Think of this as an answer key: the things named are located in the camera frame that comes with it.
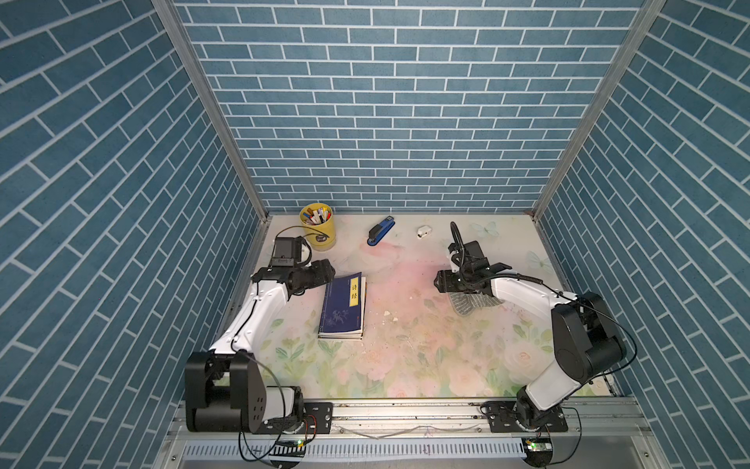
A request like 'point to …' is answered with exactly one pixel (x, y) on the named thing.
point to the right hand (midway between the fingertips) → (445, 281)
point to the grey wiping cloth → (464, 303)
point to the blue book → (343, 310)
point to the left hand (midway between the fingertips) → (331, 273)
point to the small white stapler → (423, 232)
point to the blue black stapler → (379, 231)
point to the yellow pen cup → (317, 221)
